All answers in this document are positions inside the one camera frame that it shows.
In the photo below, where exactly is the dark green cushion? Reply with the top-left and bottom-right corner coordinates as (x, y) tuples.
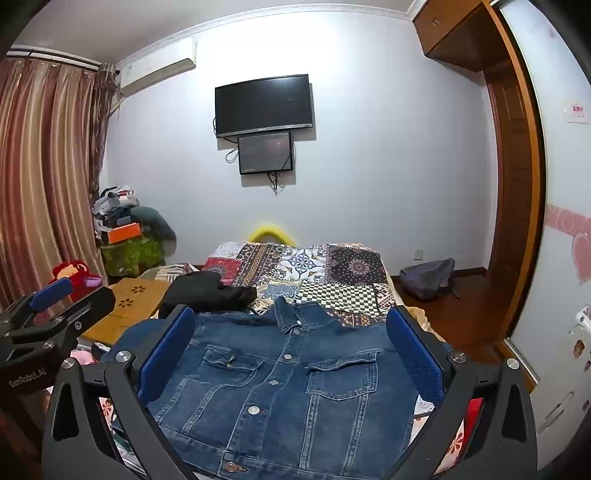
(130, 206), (177, 243)

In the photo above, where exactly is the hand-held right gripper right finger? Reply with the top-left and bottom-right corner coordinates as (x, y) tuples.
(387, 305), (539, 480)

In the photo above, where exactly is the yellow foam tube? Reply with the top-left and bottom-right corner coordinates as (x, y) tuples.
(249, 224), (296, 245)

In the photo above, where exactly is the red plush toy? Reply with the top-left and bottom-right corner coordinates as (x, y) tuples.
(52, 261), (103, 294)

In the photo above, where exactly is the orange box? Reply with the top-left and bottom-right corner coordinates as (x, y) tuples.
(107, 222), (141, 244)

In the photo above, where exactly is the green patterned bag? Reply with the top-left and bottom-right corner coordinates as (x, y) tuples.
(100, 235), (166, 277)

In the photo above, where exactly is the wooden overhead cabinet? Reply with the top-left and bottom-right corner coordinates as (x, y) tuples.
(412, 0), (497, 72)

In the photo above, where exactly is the pile of clutter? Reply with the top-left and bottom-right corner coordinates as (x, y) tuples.
(91, 185), (141, 232)

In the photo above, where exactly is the grey backpack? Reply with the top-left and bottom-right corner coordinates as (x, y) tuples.
(399, 258), (458, 301)

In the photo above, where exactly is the small black monitor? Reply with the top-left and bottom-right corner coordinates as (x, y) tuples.
(238, 131), (295, 175)

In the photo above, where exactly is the black garment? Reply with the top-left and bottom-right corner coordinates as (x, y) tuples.
(158, 271), (258, 319)

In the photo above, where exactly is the wooden door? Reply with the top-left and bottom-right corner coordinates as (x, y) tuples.
(485, 69), (539, 296)

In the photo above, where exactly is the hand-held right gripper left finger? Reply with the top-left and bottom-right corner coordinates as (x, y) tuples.
(41, 305), (204, 480)

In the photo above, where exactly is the white sliding wardrobe door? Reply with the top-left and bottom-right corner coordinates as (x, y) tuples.
(499, 0), (591, 462)

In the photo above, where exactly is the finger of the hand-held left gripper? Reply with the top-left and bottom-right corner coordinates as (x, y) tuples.
(0, 278), (75, 329)
(0, 286), (117, 352)

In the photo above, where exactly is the blue denim jacket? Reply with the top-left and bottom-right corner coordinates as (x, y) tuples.
(99, 295), (451, 478)

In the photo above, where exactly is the large black wall television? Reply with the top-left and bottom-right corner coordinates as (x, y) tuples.
(215, 74), (315, 138)

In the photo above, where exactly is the yellow fleece blanket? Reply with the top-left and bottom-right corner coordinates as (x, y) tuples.
(394, 302), (437, 335)

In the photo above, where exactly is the striped brown curtain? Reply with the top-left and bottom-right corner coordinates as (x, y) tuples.
(0, 58), (116, 310)

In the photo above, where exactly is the pink heart decal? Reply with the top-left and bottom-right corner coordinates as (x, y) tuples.
(545, 203), (591, 287)

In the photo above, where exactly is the white air conditioner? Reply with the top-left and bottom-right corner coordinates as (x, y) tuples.
(119, 39), (197, 97)

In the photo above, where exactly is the patchwork printed blanket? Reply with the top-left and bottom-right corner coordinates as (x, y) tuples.
(154, 240), (407, 328)

